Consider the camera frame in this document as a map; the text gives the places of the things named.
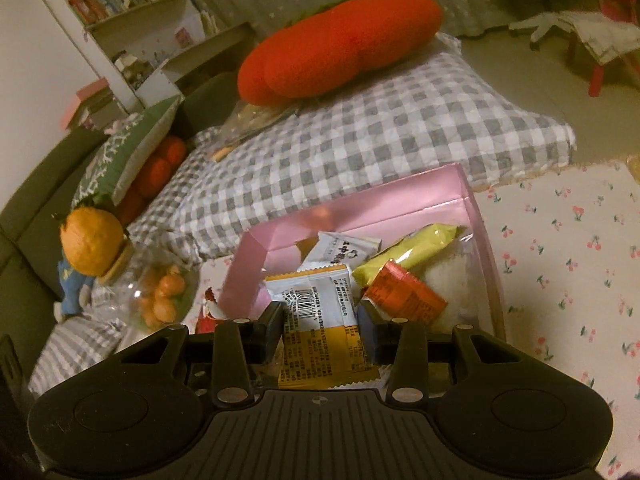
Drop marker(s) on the large red cushion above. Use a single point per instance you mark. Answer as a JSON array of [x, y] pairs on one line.
[[340, 45]]

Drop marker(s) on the yellow snack packet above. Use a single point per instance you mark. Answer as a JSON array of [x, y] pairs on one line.
[[405, 255]]

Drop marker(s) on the cherry print sheet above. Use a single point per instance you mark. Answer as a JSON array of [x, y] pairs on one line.
[[565, 270]]

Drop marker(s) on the white bookshelf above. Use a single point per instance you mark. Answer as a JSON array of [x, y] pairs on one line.
[[125, 15]]

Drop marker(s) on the blue monkey plush toy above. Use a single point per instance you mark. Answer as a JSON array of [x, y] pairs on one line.
[[72, 290]]

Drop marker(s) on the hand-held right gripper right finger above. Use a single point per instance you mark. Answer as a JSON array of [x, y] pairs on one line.
[[372, 332]]

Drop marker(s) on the stack of books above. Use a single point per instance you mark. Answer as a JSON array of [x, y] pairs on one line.
[[90, 105]]

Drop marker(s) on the white office chair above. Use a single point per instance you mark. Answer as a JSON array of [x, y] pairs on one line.
[[540, 25]]

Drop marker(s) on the orange-red snack packet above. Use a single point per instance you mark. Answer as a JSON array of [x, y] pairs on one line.
[[405, 295]]

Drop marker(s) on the grey checkered blanket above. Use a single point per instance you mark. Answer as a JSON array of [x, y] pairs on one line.
[[75, 350]]

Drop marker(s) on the grey checkered pillow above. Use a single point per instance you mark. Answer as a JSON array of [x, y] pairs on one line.
[[375, 145]]

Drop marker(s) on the green patterned pillow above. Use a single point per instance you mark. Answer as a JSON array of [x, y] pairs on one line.
[[130, 155]]

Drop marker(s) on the small red white snack packet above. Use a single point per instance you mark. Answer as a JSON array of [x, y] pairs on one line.
[[209, 310]]

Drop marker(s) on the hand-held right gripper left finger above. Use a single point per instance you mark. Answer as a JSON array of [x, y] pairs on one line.
[[270, 332]]

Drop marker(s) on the pink shallow box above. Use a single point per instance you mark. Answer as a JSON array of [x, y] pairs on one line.
[[360, 200]]

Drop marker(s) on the crumpled paper sheet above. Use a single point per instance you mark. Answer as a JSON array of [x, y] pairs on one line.
[[605, 35]]

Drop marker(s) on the clear white cake packet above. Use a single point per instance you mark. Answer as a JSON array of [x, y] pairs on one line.
[[457, 285]]

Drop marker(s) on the white dark-print snack packet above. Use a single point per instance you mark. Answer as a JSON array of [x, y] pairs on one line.
[[340, 252]]

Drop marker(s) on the small red cushion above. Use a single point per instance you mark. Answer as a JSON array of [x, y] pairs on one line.
[[155, 175]]

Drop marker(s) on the orange brown snack packet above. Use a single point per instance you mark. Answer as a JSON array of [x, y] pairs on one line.
[[320, 310]]

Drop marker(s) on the green sofa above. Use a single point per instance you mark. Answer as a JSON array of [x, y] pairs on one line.
[[30, 210]]

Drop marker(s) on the cluster of small oranges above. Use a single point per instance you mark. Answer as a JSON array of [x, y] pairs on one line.
[[162, 297]]

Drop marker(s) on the red plastic chair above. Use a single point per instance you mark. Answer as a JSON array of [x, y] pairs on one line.
[[615, 10]]

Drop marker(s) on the large orange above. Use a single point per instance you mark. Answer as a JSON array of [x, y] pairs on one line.
[[92, 242]]

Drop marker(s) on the glass jar with cork lid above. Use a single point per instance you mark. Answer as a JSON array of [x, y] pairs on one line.
[[130, 290]]

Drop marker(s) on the clear plastic bag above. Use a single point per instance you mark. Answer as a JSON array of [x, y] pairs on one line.
[[255, 125]]

